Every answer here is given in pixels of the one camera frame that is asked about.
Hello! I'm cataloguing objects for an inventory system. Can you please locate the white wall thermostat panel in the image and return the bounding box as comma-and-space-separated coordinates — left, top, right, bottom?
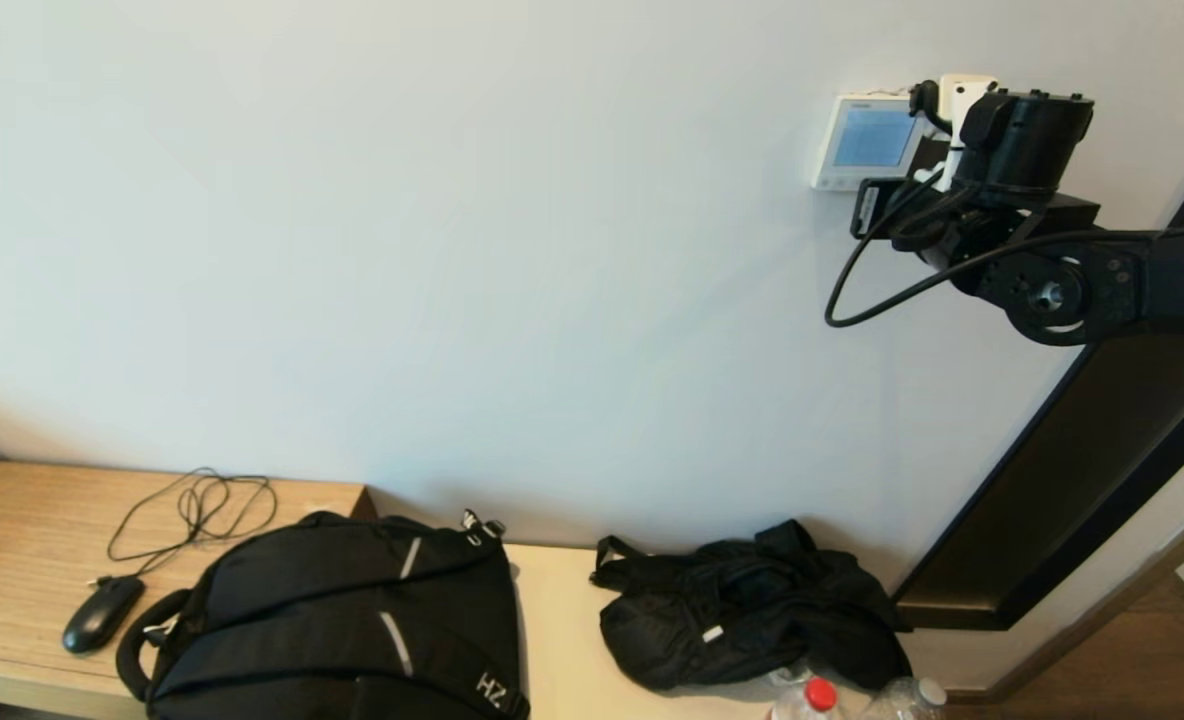
809, 93, 929, 193

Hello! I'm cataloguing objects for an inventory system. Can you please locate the crumpled black fabric bag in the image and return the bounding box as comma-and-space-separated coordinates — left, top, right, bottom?
590, 519, 913, 693

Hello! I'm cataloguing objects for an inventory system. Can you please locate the brown wooden floor trim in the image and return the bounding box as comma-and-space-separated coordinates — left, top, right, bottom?
947, 490, 1184, 701

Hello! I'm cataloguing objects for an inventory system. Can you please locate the white cap clear bottle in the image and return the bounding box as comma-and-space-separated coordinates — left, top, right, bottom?
860, 676, 948, 720

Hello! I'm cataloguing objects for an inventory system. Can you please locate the red cap water bottle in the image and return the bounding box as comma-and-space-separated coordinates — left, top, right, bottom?
770, 677, 838, 720

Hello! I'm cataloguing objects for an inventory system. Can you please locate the white low cabinet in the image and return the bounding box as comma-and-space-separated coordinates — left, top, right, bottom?
502, 545, 883, 720

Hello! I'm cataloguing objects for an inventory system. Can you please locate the black backpack with grey stripes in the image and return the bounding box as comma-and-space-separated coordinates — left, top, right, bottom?
117, 510, 531, 720

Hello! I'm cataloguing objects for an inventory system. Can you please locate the black computer mouse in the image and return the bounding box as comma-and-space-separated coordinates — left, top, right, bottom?
62, 575, 147, 656

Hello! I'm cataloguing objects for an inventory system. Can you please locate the wooden desk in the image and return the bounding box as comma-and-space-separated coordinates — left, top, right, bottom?
0, 458, 378, 720

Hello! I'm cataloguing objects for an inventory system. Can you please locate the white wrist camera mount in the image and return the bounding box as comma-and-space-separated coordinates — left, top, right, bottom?
917, 73, 1000, 191

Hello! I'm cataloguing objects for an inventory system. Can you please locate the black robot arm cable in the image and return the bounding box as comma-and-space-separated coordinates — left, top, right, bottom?
825, 80, 1184, 329

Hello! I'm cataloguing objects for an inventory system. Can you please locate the thin black mouse cable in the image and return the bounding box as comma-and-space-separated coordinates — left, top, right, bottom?
89, 468, 279, 591

